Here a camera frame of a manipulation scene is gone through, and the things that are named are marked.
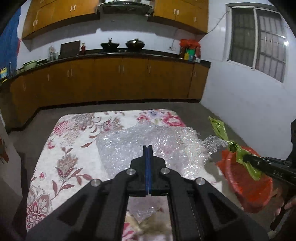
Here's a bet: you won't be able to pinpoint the red lined trash bin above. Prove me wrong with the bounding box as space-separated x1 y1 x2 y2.
216 150 273 213

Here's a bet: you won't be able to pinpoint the green yellow containers on counter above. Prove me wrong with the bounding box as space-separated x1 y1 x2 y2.
184 49 196 62

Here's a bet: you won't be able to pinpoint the person's right hand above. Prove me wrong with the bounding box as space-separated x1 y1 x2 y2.
274 186 296 216

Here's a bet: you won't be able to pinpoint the glass jar on counter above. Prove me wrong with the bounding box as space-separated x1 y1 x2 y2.
48 46 57 62

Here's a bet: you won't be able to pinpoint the orange upper kitchen cabinets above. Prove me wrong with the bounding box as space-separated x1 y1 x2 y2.
22 1 209 39

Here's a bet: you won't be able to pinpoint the range hood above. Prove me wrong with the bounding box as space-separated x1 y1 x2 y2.
97 0 155 16

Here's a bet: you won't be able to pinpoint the blue hanging cloth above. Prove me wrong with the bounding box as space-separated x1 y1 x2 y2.
1 8 21 71

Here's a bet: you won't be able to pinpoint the white cabinet with flower sticker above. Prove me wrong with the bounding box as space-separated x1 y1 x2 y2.
1 120 23 205

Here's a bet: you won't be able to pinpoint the yellow blue detergent jug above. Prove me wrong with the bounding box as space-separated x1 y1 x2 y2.
0 67 8 79

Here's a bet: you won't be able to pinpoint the black lidded wok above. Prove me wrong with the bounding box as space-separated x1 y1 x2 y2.
125 38 145 52

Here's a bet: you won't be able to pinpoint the barred window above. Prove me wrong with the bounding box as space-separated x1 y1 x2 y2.
227 3 288 82

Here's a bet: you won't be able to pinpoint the clear bubble wrap sheet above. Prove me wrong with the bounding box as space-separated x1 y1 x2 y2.
95 120 229 223

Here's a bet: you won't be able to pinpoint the dark cutting board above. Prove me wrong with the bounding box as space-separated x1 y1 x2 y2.
59 41 80 59

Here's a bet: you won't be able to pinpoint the red bottle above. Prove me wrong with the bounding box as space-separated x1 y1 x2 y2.
80 43 85 55

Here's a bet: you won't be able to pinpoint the orange lower kitchen cabinets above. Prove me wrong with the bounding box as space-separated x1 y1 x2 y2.
1 55 211 129

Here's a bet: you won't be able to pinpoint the black wok with ladle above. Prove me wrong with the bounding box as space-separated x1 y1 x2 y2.
100 38 120 52

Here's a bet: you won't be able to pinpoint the green plastic bag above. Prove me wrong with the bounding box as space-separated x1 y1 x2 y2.
208 116 262 181

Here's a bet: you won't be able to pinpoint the green basin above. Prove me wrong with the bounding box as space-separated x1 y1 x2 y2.
23 60 37 71

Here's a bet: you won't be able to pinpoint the floral quilted table cloth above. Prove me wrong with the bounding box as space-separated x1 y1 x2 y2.
26 109 223 241

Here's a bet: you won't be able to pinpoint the red bag on counter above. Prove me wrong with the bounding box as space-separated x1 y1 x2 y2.
179 39 201 58

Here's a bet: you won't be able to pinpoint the orange kitchen cabinets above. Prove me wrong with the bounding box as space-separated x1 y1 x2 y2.
1 55 211 129
22 1 209 39

